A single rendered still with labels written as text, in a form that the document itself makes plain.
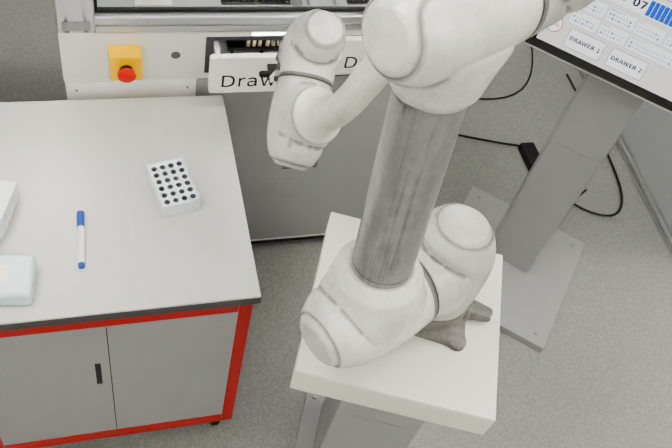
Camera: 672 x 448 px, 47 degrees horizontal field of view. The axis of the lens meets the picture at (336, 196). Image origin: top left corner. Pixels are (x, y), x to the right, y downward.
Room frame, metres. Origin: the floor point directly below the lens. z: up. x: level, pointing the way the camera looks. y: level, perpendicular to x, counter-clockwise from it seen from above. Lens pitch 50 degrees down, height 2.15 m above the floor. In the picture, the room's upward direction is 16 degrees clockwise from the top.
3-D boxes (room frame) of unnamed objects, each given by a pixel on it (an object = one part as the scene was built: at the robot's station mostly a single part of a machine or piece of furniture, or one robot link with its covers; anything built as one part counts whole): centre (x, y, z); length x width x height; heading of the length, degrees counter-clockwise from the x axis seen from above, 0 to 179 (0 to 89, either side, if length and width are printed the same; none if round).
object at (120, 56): (1.25, 0.54, 0.88); 0.07 x 0.05 x 0.07; 116
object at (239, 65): (1.36, 0.23, 0.87); 0.29 x 0.02 x 0.11; 116
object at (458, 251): (0.88, -0.23, 1.00); 0.18 x 0.16 x 0.22; 141
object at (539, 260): (1.68, -0.63, 0.51); 0.50 x 0.45 x 1.02; 164
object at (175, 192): (1.03, 0.35, 0.78); 0.12 x 0.08 x 0.04; 38
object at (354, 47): (1.55, -0.03, 0.87); 0.29 x 0.02 x 0.11; 116
